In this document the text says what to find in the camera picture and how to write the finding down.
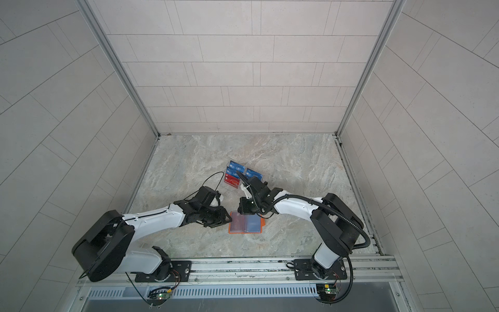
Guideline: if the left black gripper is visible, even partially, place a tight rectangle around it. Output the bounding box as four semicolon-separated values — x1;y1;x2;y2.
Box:
198;206;235;228

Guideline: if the orange card holder wallet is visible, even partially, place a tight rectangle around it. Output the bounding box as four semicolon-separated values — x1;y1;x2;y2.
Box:
228;211;266;234

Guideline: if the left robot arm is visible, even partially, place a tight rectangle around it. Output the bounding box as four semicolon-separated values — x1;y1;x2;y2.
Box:
71;186;232;282

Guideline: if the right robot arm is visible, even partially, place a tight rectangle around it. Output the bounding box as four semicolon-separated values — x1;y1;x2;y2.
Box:
238;175;370;279

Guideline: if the right clear card display stand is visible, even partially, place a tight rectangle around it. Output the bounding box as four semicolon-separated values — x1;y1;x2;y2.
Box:
244;168;262;181

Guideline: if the left circuit board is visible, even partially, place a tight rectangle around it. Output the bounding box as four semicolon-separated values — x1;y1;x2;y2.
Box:
147;287;173;306

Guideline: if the circuit board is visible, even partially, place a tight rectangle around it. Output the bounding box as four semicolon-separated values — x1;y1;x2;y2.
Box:
316;283;339;303
147;287;173;306

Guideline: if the right circuit board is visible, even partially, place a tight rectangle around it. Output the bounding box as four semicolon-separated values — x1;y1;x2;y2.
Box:
316;283;339;303

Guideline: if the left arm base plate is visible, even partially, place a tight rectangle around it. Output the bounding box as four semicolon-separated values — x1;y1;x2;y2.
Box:
135;261;192;283

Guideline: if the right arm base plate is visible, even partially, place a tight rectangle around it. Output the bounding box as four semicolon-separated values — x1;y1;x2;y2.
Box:
287;259;348;281

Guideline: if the black corrugated cable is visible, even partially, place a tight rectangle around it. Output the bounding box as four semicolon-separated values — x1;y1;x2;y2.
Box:
235;171;371;254

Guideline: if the aluminium mounting rail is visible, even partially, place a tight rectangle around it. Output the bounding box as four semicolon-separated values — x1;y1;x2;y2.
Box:
75;255;404;287

